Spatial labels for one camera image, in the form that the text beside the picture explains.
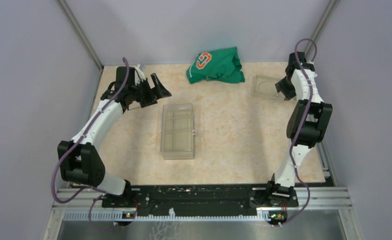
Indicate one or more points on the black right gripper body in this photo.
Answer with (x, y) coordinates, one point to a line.
(286, 88)

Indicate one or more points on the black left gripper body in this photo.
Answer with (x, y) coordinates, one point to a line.
(142, 92)

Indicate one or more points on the clear acrylic box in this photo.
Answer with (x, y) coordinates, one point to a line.
(180, 156)

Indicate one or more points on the beige four-compartment tray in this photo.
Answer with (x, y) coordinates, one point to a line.
(177, 131)

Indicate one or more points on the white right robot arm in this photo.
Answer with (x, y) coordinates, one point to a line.
(307, 124)

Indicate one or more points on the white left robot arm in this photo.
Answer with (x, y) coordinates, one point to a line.
(79, 160)

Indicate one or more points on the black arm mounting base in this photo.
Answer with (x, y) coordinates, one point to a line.
(200, 200)

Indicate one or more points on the green cloth with orange logo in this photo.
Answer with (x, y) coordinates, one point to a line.
(221, 65)

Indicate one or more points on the aluminium front frame rail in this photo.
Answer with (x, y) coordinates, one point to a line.
(87, 205)

